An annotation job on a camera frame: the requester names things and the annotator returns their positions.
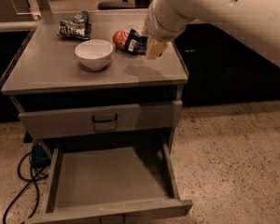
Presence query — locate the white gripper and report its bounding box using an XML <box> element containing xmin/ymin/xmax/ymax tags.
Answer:
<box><xmin>141</xmin><ymin>0</ymin><xmax>186</xmax><ymax>60</ymax></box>

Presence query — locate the red soda can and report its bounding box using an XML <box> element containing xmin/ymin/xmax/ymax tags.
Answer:
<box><xmin>113</xmin><ymin>30</ymin><xmax>129</xmax><ymax>50</ymax></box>

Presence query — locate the closed grey top drawer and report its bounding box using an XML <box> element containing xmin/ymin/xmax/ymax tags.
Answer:
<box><xmin>20</xmin><ymin>101</ymin><xmax>182</xmax><ymax>139</ymax></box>

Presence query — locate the open grey middle drawer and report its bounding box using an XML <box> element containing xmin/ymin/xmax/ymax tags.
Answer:
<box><xmin>25</xmin><ymin>138</ymin><xmax>192</xmax><ymax>224</ymax></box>

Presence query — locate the blue power box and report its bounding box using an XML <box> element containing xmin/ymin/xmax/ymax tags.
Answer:
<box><xmin>29</xmin><ymin>145</ymin><xmax>50</xmax><ymax>168</ymax></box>

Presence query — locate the dark blue rxbar wrapper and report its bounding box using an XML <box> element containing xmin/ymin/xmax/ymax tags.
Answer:
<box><xmin>124</xmin><ymin>29</ymin><xmax>147</xmax><ymax>55</ymax></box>

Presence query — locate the blue chip bag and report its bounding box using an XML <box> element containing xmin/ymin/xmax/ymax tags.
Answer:
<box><xmin>58</xmin><ymin>10</ymin><xmax>91</xmax><ymax>40</ymax></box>

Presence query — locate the grey drawer cabinet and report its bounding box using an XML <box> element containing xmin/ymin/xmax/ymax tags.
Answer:
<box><xmin>2</xmin><ymin>14</ymin><xmax>188</xmax><ymax>139</ymax></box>

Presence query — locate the dark low cabinet wall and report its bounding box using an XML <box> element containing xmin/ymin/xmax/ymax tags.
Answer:
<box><xmin>175</xmin><ymin>23</ymin><xmax>280</xmax><ymax>106</ymax></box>

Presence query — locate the white ceramic bowl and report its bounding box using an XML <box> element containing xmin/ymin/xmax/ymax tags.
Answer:
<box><xmin>75</xmin><ymin>39</ymin><xmax>114</xmax><ymax>71</ymax></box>

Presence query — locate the black floor cable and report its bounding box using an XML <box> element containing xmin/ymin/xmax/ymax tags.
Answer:
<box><xmin>2</xmin><ymin>151</ymin><xmax>49</xmax><ymax>224</ymax></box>

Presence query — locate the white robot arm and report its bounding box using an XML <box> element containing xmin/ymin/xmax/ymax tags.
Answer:
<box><xmin>144</xmin><ymin>0</ymin><xmax>280</xmax><ymax>68</ymax></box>

